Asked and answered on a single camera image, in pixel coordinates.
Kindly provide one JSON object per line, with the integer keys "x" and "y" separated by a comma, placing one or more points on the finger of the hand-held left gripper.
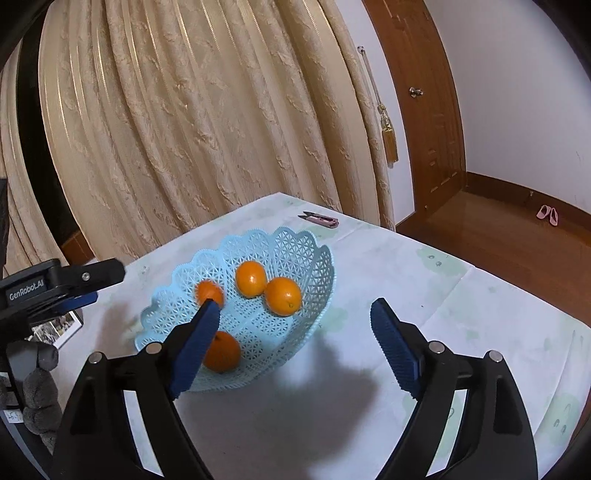
{"x": 83, "y": 300}
{"x": 92, "y": 276}

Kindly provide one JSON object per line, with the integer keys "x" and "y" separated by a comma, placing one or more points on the light blue plastic lattice basket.
{"x": 277, "y": 332}

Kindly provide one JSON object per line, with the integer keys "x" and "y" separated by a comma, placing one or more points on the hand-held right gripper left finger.
{"x": 198, "y": 344}

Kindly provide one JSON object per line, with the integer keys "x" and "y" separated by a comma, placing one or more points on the large beige curtain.
{"x": 207, "y": 115}

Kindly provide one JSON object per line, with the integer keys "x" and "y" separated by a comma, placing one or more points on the orange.
{"x": 251, "y": 278}
{"x": 282, "y": 296}
{"x": 224, "y": 353}
{"x": 210, "y": 291}

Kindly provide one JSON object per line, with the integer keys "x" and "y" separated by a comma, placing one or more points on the grey plush toy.
{"x": 41, "y": 397}

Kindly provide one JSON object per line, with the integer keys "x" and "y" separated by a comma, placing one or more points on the metal door knob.
{"x": 416, "y": 92}

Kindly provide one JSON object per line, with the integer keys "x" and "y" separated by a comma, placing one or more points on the clear curtain pull rod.
{"x": 371, "y": 76}

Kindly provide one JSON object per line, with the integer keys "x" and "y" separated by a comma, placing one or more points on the gold curtain tassel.
{"x": 389, "y": 138}

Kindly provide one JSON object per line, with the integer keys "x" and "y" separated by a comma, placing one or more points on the narrow beige curtain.
{"x": 23, "y": 184}

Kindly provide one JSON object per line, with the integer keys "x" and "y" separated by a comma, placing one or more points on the photo collage board with clips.
{"x": 57, "y": 328}

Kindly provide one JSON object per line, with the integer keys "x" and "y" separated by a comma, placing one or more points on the pink slipper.
{"x": 543, "y": 212}
{"x": 553, "y": 218}

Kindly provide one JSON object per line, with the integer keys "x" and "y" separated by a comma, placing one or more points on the wooden door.
{"x": 415, "y": 138}

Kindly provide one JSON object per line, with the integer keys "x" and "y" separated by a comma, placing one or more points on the pink thread snips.
{"x": 321, "y": 219}

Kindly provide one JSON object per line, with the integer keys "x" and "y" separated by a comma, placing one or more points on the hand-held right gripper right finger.
{"x": 397, "y": 350}

